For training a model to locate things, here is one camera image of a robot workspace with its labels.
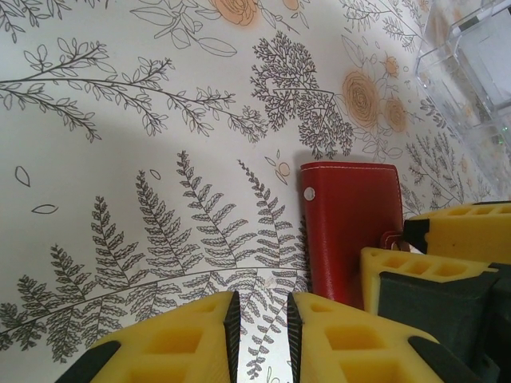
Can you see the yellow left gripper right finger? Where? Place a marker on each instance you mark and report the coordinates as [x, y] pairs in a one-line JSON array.
[[351, 351]]

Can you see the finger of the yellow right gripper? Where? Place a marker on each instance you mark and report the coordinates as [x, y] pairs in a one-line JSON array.
[[371, 279], [471, 231]]

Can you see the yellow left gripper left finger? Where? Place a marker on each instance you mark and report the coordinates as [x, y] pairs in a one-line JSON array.
[[167, 351]]

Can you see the red leather card holder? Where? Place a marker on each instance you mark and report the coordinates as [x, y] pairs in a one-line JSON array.
[[343, 223]]

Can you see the white card with black stripe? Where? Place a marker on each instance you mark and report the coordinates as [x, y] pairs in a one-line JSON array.
[[487, 68]]

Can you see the clear acrylic box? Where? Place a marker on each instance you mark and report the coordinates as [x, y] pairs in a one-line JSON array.
[[447, 91]]

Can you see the floral patterned table cover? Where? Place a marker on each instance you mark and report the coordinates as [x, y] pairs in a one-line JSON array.
[[120, 119]]

